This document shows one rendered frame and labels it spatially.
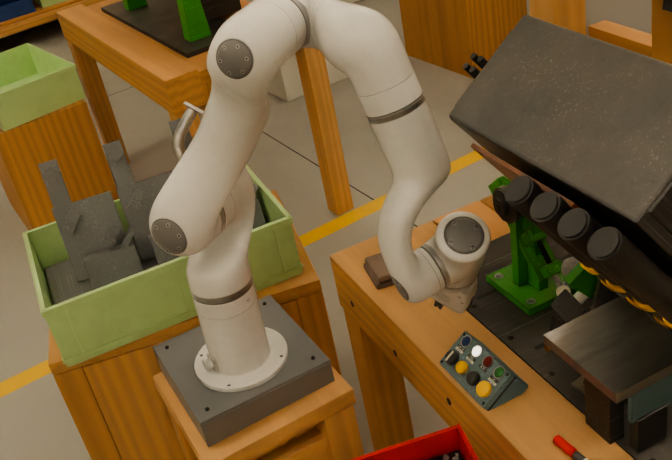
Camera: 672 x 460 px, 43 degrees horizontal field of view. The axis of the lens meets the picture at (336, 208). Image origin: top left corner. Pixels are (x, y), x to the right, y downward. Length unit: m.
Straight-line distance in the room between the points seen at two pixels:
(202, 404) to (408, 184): 0.65
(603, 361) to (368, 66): 0.54
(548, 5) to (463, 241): 0.84
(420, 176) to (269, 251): 0.90
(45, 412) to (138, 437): 1.06
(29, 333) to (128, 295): 1.77
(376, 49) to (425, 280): 0.36
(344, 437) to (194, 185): 0.64
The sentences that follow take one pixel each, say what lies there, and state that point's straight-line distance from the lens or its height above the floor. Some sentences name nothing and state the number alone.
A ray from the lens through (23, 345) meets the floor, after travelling 3.74.
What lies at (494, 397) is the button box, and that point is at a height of 0.92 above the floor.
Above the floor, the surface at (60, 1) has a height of 0.27.
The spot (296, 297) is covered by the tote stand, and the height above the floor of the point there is 0.76.
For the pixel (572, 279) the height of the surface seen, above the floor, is 1.09.
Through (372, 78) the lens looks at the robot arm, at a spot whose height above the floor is 1.54.
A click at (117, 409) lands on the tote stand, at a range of 2.26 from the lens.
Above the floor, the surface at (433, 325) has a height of 0.90.
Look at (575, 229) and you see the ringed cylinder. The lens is 0.93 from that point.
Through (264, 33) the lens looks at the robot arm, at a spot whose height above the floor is 1.62.
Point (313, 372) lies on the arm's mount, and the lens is 1.70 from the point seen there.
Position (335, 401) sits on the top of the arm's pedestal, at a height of 0.84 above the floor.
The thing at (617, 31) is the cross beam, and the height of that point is 1.27.
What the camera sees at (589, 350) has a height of 1.13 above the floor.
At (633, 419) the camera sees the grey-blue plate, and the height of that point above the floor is 0.97.
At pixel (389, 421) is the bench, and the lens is 2.26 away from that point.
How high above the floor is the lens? 2.00
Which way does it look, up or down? 30 degrees down
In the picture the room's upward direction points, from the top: 12 degrees counter-clockwise
